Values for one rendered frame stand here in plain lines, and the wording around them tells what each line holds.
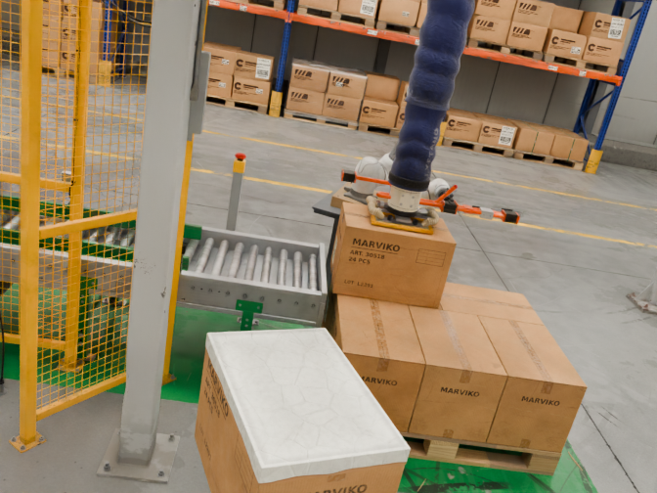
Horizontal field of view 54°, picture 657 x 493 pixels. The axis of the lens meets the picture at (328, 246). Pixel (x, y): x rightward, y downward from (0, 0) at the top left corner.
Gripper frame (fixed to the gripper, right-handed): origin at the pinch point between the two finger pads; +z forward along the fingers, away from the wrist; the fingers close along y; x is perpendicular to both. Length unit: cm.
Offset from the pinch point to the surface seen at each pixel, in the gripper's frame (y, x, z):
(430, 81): -65, 30, 11
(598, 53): -74, -368, -718
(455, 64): -75, 19, 9
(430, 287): 40.7, 4.9, 21.1
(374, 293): 50, 34, 21
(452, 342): 53, -3, 57
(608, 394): 108, -135, -6
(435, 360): 53, 9, 76
